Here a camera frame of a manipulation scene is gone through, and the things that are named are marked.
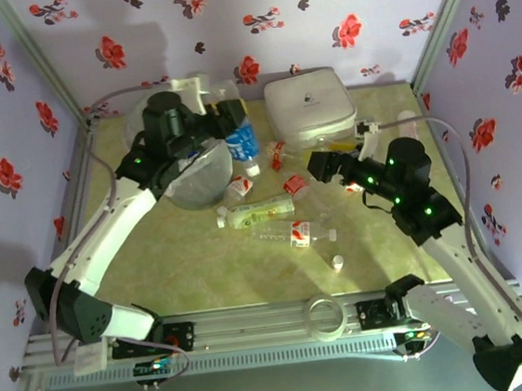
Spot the blue label plastic bottle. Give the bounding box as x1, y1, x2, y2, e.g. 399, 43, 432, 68
209, 77, 265, 181

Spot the clear plastic bottle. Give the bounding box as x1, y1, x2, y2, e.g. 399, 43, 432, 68
395, 110, 420, 139

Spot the clear bottle red cap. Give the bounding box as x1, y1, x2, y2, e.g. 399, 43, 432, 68
264, 138, 292, 162
268, 150, 314, 179

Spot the long clear bottle white cap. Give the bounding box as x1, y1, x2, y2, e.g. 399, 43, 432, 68
250, 215, 340, 255

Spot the yellow-green plastic bottle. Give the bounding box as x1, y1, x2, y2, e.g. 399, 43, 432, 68
214, 192, 297, 233

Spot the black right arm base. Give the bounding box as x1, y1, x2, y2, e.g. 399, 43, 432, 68
354, 296, 400, 334

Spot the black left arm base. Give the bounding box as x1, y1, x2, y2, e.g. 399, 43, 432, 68
109, 320, 199, 361

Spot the clear plastic bin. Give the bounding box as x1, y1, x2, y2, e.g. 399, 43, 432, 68
122, 82, 241, 218

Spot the crushed red label bottle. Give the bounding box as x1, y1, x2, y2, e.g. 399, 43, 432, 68
219, 171, 263, 210

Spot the white zip case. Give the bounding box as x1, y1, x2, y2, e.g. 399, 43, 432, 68
260, 63, 362, 152

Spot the green marbled table mat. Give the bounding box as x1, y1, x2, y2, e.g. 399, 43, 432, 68
49, 74, 493, 326

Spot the clear tape roll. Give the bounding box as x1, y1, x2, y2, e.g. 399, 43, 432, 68
303, 292, 350, 343

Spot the right controller board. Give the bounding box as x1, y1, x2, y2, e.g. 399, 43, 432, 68
394, 324, 434, 345

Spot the controller board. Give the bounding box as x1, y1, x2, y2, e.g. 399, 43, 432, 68
133, 358, 176, 378
394, 324, 434, 345

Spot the left controller board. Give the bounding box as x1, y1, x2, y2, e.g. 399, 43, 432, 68
133, 358, 176, 378

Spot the white label card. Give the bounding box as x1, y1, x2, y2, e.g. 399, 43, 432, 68
71, 342, 111, 378

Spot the aluminium side rail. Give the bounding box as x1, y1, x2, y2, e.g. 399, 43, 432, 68
412, 78, 502, 287
32, 122, 116, 331

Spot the grey right arm cable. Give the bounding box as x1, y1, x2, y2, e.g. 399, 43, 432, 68
372, 105, 522, 391

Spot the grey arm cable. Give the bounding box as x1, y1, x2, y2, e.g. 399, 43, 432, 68
372, 105, 522, 391
26, 82, 202, 368

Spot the grey left arm cable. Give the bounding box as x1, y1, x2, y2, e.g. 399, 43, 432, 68
26, 82, 202, 368

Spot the aluminium corner post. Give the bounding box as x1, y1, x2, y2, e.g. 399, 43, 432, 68
401, 0, 498, 97
0, 0, 99, 139

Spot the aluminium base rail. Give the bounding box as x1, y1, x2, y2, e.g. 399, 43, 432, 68
20, 276, 522, 373

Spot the thin purple base wire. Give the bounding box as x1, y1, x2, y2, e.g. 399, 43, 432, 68
131, 338, 193, 390
396, 320, 445, 362

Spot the grey slotted cable duct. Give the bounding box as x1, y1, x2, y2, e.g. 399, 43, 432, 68
43, 333, 398, 391

